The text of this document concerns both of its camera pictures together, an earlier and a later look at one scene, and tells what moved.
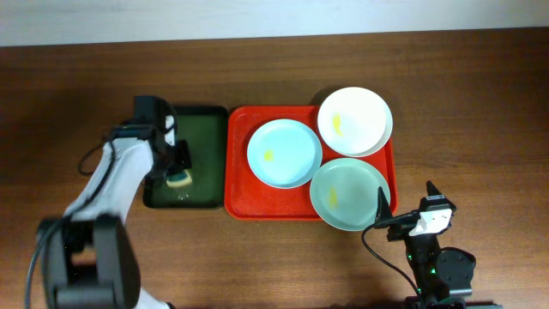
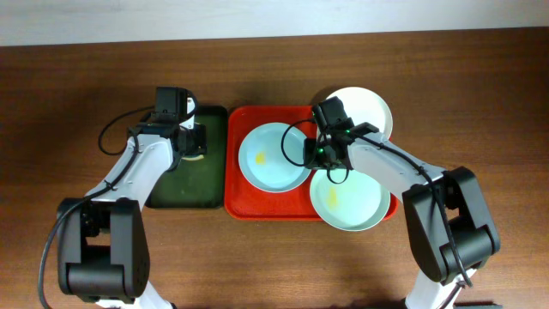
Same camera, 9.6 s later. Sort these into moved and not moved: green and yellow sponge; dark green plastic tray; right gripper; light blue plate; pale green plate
Moved: light blue plate; green and yellow sponge; right gripper
Not moved: dark green plastic tray; pale green plate
